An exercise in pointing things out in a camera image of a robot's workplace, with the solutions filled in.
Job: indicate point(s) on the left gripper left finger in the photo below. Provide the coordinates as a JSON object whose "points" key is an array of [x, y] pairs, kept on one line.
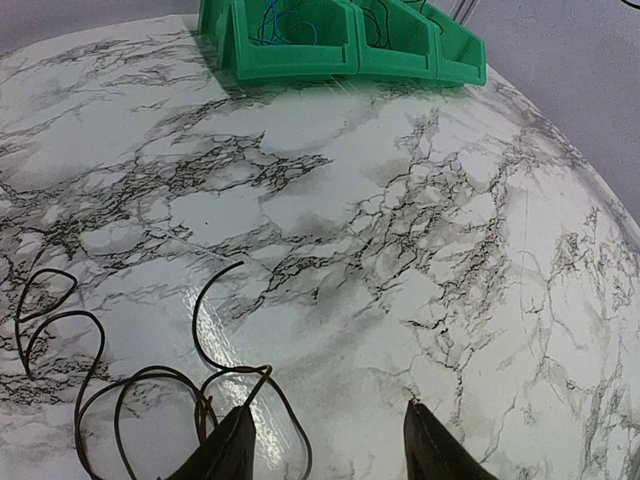
{"points": [[228, 453]]}

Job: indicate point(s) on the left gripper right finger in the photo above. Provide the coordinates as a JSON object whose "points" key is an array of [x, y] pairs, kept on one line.
{"points": [[432, 453]]}

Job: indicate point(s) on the right green storage bin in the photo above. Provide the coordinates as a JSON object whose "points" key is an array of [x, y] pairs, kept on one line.
{"points": [[461, 55]]}

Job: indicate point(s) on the green storage bin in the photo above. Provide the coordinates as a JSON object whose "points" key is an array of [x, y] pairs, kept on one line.
{"points": [[461, 55], [281, 41], [394, 41]]}

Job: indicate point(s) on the middle green storage bin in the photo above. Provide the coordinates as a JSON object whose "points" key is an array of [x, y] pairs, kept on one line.
{"points": [[394, 41]]}

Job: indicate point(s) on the left green storage bin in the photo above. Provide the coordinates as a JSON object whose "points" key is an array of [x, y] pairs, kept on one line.
{"points": [[281, 41]]}

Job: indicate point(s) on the right aluminium frame post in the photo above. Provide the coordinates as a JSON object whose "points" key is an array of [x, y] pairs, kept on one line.
{"points": [[463, 10]]}

